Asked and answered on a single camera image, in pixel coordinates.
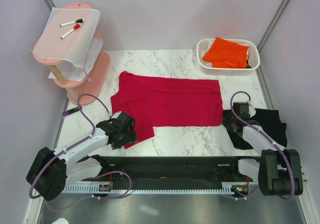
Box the red t shirt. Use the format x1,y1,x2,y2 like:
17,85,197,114
110,71,223,143

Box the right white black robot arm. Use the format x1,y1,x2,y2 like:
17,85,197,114
221,102,304,201

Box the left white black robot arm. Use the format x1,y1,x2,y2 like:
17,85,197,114
26,111,138,201

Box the black folded t shirt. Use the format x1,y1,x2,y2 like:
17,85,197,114
227,108,288,150

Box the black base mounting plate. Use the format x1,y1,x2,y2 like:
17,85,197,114
95,156,247,189

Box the purple capped marker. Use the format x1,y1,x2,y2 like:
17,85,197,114
62,106,82,117

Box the pink tiered shelf stand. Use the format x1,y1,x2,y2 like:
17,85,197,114
32,3,111,106

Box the orange t shirt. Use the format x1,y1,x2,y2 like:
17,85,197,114
202,37,249,69

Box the white plastic basket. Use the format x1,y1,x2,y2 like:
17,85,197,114
196,37,261,76

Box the white paper sheets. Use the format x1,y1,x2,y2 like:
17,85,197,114
57,37,103,82

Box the white mesh cloth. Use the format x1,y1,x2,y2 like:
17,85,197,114
32,7,101,69

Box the crumpled white paper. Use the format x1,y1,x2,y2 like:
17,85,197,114
51,217,69,224

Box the red capped whiteboard marker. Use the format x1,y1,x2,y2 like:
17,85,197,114
60,23,81,40

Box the black capped whiteboard marker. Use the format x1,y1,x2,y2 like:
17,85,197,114
59,18,85,27

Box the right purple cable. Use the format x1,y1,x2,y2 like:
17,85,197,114
229,91,297,201

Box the purple cable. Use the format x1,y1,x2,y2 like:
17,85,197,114
29,93,133,212
229,91,297,201

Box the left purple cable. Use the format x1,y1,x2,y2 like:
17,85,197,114
29,93,133,212

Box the white slotted cable duct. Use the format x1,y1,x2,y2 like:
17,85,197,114
62,181,235,195

